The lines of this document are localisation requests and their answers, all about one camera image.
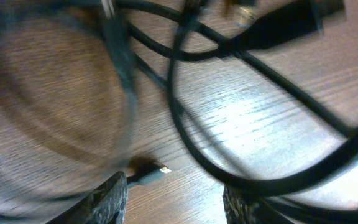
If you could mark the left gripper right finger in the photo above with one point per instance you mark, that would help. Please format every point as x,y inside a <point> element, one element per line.
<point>242,210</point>

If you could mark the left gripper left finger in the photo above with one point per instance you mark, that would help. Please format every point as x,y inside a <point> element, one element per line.
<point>104,205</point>

